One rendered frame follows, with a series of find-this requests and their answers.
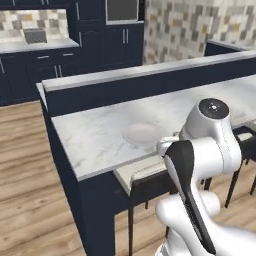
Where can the built-in silver oven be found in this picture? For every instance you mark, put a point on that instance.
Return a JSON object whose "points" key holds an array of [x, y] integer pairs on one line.
{"points": [[122, 10]]}

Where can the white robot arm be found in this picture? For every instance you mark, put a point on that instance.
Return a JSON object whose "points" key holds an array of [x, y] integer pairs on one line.
{"points": [[213, 156]]}

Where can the navy island with marble top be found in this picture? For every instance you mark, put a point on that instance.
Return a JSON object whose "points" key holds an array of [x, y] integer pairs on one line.
{"points": [[96, 133]]}

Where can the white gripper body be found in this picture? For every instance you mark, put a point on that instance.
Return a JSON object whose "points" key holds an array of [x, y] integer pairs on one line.
{"points": [[166, 142]]}

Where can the navy counter with grey top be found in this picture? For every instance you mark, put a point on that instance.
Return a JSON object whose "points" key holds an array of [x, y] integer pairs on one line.
{"points": [[218, 48]]}

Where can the black chair with white cushion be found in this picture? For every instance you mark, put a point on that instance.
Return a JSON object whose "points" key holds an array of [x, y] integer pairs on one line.
{"points": [[150, 186], [248, 150]]}

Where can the navy base cupboard run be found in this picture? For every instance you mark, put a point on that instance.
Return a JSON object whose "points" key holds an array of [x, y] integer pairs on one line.
{"points": [[30, 73]]}

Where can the navy wall cupboard run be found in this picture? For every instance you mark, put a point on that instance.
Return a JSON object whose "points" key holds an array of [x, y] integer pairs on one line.
{"points": [[33, 3]]}

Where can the tall navy cupboard unit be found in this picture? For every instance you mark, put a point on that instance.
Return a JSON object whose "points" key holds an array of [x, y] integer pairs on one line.
{"points": [[100, 43]]}

